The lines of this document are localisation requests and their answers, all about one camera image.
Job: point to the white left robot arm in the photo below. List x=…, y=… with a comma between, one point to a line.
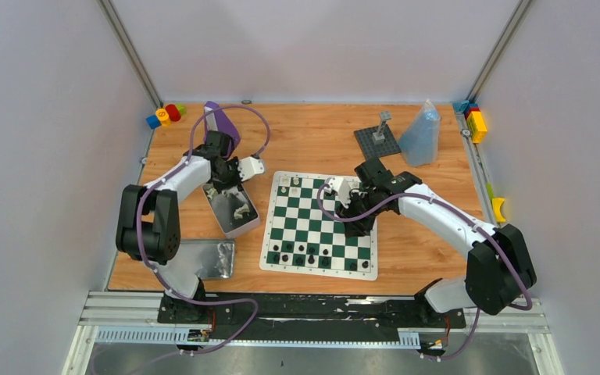
x=148, y=228

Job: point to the white chess pieces in tin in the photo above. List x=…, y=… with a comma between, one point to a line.
x=240, y=204

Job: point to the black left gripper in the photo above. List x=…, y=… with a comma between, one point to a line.
x=225, y=180

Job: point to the yellow curved block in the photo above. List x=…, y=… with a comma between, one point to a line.
x=497, y=205

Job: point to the colourful toy block stack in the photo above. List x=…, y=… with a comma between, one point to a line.
x=165, y=116

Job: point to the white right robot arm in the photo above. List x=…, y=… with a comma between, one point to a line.
x=499, y=270

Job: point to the silver tin lid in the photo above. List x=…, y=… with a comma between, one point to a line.
x=208, y=259

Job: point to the blue plastic bag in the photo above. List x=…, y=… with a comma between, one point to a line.
x=419, y=142

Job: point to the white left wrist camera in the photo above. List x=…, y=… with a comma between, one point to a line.
x=250, y=167

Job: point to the silver tin box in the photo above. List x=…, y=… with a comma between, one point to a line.
x=220, y=207

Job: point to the grey lego baseplate with tower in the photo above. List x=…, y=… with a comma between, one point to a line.
x=378, y=141

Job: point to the purple metronome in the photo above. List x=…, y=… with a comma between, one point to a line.
x=219, y=121

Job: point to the green white chess board mat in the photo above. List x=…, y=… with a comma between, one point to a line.
x=299, y=238

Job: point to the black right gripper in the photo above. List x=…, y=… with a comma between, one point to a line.
x=358, y=228

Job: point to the yellow red blue duplo bricks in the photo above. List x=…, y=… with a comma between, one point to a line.
x=474, y=119

